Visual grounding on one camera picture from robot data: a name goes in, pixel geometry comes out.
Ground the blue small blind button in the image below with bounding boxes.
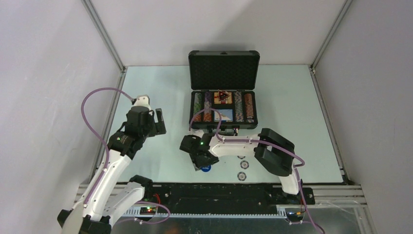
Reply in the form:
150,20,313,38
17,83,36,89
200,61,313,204
201,165,211,172

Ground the red card deck box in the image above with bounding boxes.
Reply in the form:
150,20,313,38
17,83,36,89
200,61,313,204
214,91,233,104

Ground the red triangular dealer button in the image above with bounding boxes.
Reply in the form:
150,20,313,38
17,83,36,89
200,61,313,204
218,91,230,101

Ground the black poker case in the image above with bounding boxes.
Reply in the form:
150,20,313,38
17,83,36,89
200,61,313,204
188,50,260,130

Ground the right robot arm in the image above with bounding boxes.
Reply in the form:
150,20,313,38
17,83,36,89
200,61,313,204
179,128,305,204

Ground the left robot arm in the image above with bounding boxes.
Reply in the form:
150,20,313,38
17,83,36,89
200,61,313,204
57,106,166,234

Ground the purple blue chip row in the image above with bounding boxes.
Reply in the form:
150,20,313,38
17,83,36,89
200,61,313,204
203,91,212,122

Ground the blue card deck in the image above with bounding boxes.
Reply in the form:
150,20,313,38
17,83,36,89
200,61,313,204
214,109,234,122

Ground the green chip row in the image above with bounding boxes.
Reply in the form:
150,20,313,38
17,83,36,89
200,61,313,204
193,93,203,122

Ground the blue orange chip row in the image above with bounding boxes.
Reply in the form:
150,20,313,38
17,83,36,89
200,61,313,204
234,91,244,122

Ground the brown chip row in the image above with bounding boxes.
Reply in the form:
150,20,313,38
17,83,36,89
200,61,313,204
244,93,254,123

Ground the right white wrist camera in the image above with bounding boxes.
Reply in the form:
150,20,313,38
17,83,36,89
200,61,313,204
189,129,205,138

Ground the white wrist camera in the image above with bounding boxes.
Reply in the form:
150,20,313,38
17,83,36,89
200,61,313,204
132,95,152,110
189,129,205,138

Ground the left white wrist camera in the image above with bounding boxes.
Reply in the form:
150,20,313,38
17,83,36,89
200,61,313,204
132,95,152,110

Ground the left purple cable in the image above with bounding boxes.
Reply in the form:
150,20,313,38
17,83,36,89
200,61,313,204
80,87,170,225

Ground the purple cable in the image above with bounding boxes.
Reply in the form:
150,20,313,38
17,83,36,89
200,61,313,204
189,108,325,234
80,87,170,225

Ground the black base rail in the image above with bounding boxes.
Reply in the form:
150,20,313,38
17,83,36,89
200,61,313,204
143,183,315,215

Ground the grey cable duct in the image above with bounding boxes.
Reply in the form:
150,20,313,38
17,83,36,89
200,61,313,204
122,206,288,219

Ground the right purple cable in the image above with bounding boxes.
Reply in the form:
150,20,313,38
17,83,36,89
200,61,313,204
189,108,325,234

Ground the left aluminium frame post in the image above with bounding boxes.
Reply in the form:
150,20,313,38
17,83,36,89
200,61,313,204
81,0,126,72

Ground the aluminium frame post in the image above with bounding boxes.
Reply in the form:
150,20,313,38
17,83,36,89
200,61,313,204
81,0,126,72
310,0,353,71

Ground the right aluminium frame post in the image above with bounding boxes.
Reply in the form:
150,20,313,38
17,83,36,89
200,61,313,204
310,0,353,71

